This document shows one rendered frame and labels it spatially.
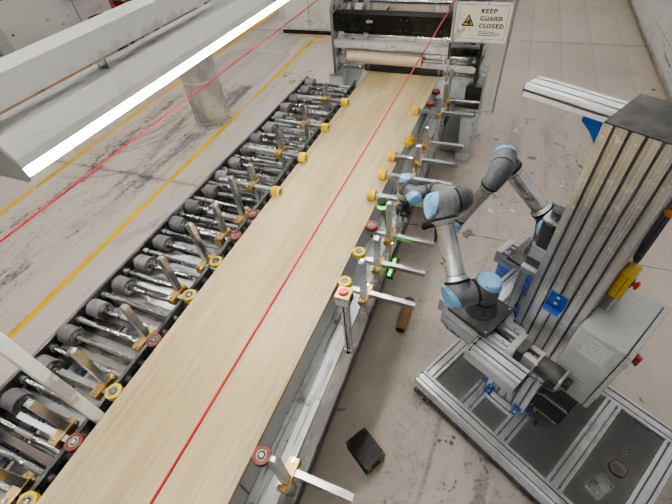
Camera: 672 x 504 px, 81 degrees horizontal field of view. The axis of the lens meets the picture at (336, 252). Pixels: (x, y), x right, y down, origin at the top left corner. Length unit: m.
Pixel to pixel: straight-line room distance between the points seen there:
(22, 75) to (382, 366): 2.63
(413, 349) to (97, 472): 2.05
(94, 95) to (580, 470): 2.73
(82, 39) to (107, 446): 1.70
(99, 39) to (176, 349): 1.62
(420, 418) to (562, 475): 0.83
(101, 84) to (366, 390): 2.46
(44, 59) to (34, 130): 0.13
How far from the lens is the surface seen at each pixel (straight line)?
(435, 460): 2.82
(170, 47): 1.15
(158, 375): 2.26
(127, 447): 2.16
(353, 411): 2.90
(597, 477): 2.83
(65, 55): 0.98
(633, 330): 2.02
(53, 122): 0.94
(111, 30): 1.05
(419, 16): 4.37
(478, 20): 4.25
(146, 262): 2.89
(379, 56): 4.58
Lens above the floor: 2.69
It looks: 46 degrees down
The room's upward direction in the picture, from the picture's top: 6 degrees counter-clockwise
